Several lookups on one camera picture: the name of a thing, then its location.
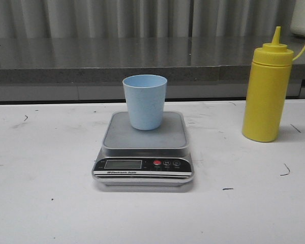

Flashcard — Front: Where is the light blue plastic cup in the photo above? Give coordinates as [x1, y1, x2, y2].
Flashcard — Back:
[123, 74, 167, 130]

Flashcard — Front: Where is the yellow squeeze bottle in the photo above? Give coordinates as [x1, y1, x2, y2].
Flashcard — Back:
[242, 26, 305, 142]

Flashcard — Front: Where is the digital kitchen scale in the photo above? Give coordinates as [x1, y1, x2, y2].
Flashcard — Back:
[91, 111, 194, 187]

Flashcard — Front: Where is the grey steel counter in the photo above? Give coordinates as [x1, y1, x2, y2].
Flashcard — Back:
[0, 35, 305, 102]

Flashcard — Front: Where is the white container on counter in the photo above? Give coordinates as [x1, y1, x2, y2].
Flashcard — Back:
[290, 0, 305, 38]

